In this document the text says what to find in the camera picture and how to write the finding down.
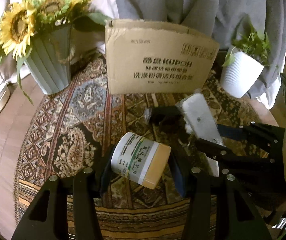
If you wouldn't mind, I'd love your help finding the white remote control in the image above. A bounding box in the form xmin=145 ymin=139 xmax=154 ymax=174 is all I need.
xmin=181 ymin=93 xmax=225 ymax=177

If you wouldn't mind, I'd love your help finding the white jar yellow lid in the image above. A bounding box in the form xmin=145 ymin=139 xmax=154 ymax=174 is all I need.
xmin=110 ymin=132 xmax=171 ymax=190

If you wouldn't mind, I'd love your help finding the white plant pot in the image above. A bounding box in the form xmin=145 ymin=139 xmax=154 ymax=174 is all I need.
xmin=220 ymin=47 xmax=264 ymax=98

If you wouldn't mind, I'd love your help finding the patterned round rug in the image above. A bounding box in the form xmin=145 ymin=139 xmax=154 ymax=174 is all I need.
xmin=13 ymin=52 xmax=266 ymax=240

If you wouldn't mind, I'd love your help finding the black rectangular object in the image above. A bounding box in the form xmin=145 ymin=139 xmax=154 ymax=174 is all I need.
xmin=149 ymin=106 xmax=190 ymax=142

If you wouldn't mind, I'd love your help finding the green potted plant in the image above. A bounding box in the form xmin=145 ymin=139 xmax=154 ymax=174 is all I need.
xmin=223 ymin=22 xmax=271 ymax=67

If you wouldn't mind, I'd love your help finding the clear plastic wrapped item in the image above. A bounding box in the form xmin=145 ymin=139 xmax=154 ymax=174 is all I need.
xmin=144 ymin=108 xmax=153 ymax=124

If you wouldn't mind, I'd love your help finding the grey curtain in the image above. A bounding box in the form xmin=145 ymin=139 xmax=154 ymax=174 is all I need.
xmin=116 ymin=0 xmax=286 ymax=109

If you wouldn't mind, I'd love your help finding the cardboard box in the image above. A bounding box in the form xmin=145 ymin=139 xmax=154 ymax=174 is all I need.
xmin=105 ymin=19 xmax=219 ymax=94

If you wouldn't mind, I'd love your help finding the grey ribbed vase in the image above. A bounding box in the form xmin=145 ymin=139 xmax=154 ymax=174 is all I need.
xmin=25 ymin=24 xmax=74 ymax=95

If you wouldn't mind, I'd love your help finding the sunflower bouquet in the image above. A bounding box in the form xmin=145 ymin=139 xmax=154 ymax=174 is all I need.
xmin=0 ymin=0 xmax=113 ymax=106

